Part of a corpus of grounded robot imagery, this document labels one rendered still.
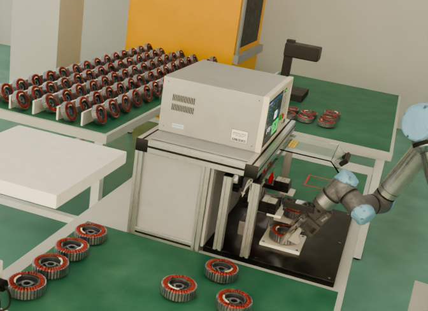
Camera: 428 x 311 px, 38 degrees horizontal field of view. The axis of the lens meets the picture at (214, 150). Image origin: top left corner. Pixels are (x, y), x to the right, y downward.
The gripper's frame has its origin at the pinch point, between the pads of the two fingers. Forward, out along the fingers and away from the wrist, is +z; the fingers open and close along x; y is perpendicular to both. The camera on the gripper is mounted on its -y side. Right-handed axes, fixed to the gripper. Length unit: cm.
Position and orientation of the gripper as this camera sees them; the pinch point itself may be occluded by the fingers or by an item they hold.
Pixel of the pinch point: (283, 236)
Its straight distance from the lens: 236.2
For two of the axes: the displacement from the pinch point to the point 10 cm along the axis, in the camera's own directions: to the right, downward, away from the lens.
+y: 7.5, 6.6, -0.5
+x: 3.0, -2.7, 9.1
